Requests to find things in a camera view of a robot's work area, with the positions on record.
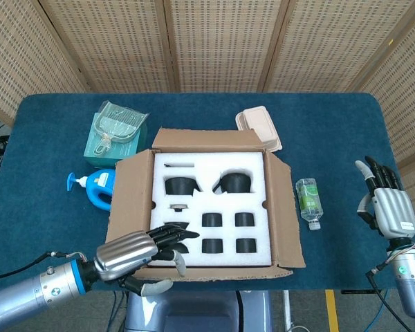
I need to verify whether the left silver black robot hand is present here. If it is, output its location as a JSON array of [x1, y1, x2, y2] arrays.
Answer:
[[93, 223, 201, 297]]

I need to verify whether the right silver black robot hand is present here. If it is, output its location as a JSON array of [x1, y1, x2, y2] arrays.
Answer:
[[355, 155, 415, 239]]

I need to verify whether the red taped cardboard box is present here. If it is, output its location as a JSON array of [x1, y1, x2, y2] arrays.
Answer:
[[105, 127, 307, 282]]

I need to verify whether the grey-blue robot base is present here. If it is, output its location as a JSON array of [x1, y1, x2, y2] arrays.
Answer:
[[123, 288, 274, 332]]

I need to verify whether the white foam insert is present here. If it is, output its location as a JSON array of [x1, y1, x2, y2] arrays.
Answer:
[[148, 151, 273, 268]]

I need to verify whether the teal boxed item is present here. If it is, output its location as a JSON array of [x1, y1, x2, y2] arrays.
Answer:
[[83, 112, 149, 169]]

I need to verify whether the blue pump detergent bottle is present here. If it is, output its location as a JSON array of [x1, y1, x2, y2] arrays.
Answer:
[[67, 168, 117, 212]]

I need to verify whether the clear bottle with green label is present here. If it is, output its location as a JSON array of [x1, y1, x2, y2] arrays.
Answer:
[[295, 177, 324, 232]]

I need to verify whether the small black tea cup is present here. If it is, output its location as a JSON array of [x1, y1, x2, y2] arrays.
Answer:
[[201, 238, 224, 253], [201, 212, 224, 228], [235, 237, 257, 252], [234, 212, 255, 228]]

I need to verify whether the black pitcher with spout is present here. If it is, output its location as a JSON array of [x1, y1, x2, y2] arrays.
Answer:
[[164, 176, 203, 196]]

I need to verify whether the green scoop in plastic bag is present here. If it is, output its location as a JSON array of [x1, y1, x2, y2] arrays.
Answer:
[[92, 100, 150, 156]]

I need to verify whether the blue table cloth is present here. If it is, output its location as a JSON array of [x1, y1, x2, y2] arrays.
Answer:
[[0, 92, 404, 291]]

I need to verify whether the white pole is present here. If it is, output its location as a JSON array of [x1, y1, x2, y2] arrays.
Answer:
[[282, 290, 294, 332]]

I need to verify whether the beige lidded food container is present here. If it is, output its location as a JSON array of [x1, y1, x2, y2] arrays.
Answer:
[[235, 105, 283, 152]]

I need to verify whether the woven folding screen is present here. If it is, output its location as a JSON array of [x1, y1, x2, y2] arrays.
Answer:
[[0, 0, 415, 205]]

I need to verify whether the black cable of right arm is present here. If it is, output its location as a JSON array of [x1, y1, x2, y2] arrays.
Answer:
[[365, 255, 415, 332]]

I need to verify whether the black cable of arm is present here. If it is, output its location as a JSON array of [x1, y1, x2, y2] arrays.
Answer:
[[0, 251, 87, 283], [365, 255, 415, 332]]

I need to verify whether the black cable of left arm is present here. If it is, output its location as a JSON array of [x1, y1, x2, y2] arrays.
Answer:
[[0, 251, 87, 283]]

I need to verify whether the black teapot with handle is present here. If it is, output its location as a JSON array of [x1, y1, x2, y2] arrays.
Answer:
[[212, 171, 254, 194]]

